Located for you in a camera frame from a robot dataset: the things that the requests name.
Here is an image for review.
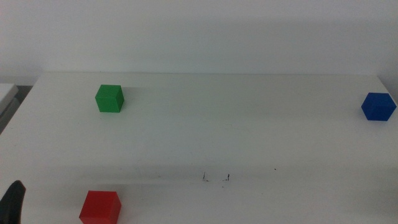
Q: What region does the red cube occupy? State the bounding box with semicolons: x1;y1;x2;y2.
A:
78;190;122;224

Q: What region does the green cube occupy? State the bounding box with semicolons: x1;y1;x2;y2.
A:
95;84;125;113

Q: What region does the blue cube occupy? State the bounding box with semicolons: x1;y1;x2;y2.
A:
361;92;397;122

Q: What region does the white side table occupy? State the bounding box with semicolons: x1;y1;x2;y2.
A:
0;83;19;115

